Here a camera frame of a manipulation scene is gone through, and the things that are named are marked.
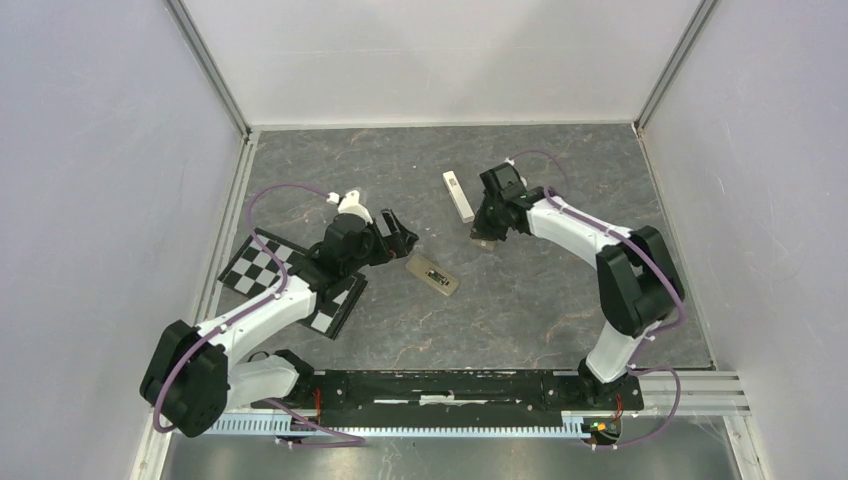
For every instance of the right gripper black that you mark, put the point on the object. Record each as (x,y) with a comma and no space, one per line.
(482,230)

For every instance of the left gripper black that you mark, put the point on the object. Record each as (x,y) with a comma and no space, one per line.
(397,244)

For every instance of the white black remote control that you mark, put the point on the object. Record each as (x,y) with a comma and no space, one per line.
(458,197)

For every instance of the white remote with buttons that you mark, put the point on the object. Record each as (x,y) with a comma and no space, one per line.
(418,266)

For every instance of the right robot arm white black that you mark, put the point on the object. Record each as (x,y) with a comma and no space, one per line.
(638,283)

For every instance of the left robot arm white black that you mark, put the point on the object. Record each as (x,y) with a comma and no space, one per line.
(197,373)

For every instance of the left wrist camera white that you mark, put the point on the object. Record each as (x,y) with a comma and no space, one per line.
(350,203)

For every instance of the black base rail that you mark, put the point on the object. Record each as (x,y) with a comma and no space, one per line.
(456,398)

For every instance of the white toothed cable duct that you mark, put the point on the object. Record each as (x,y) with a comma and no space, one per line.
(279,424)

